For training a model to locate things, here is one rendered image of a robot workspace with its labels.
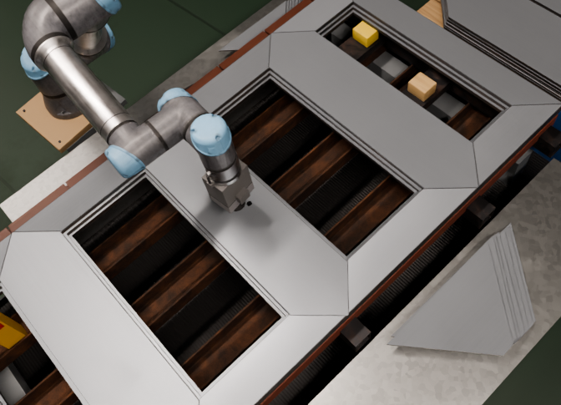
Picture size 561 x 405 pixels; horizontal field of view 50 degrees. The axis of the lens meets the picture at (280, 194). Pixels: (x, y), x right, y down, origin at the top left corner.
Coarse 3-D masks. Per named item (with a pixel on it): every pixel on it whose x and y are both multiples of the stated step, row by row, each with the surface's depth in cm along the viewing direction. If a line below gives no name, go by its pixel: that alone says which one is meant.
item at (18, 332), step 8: (0, 312) 149; (0, 320) 144; (8, 320) 151; (8, 328) 148; (16, 328) 151; (0, 336) 147; (8, 336) 150; (16, 336) 152; (24, 336) 154; (0, 344) 149; (8, 344) 152
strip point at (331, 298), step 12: (336, 276) 138; (324, 288) 137; (336, 288) 137; (312, 300) 136; (324, 300) 136; (336, 300) 135; (348, 300) 135; (300, 312) 135; (312, 312) 135; (324, 312) 134; (336, 312) 134
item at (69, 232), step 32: (320, 32) 176; (384, 32) 175; (448, 64) 164; (480, 96) 160; (384, 160) 153; (128, 192) 159; (160, 192) 157; (416, 192) 149; (192, 224) 151; (384, 224) 144; (224, 256) 146; (0, 288) 148; (256, 288) 141; (160, 352) 135; (192, 384) 132
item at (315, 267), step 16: (304, 256) 141; (320, 256) 141; (336, 256) 140; (288, 272) 140; (304, 272) 139; (320, 272) 139; (272, 288) 138; (288, 288) 138; (304, 288) 138; (288, 304) 136
